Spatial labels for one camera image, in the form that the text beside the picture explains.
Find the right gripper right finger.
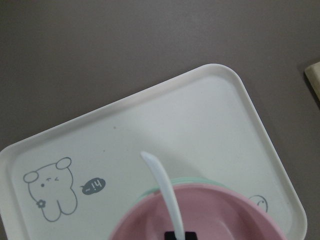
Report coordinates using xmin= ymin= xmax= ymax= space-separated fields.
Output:
xmin=185 ymin=231 xmax=198 ymax=240

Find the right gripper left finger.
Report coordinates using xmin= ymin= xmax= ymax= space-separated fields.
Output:
xmin=164 ymin=231 xmax=177 ymax=240

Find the small pink bowl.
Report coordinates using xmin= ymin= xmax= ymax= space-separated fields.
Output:
xmin=109 ymin=183 xmax=286 ymax=240

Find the white ceramic spoon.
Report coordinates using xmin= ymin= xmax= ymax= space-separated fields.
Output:
xmin=140 ymin=151 xmax=186 ymax=240

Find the cream cartoon serving tray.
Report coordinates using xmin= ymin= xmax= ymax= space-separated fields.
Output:
xmin=0 ymin=64 xmax=308 ymax=240

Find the bamboo cutting board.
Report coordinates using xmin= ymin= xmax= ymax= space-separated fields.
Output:
xmin=304 ymin=61 xmax=320 ymax=107

